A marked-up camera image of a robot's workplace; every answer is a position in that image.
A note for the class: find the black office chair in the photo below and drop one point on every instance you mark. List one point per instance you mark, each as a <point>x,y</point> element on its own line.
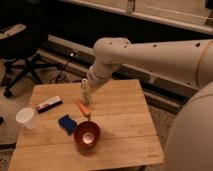
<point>18,46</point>

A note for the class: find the brown bowl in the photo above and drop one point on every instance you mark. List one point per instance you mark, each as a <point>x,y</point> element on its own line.
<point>87,134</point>

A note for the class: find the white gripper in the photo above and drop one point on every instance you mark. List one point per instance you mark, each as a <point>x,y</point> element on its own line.
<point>95,83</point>

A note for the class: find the blue sponge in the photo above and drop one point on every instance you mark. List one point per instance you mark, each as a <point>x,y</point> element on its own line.
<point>67,124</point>

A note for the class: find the clear plastic bottle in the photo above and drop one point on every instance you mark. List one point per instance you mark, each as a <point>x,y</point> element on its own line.
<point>85,92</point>

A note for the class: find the orange carrot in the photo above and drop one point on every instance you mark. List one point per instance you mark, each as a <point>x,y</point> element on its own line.
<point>84,109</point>

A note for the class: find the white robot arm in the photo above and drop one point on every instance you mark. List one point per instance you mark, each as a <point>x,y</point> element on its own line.
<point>189,145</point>

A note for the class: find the wooden table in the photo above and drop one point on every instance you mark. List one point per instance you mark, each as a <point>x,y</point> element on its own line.
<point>125,136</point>

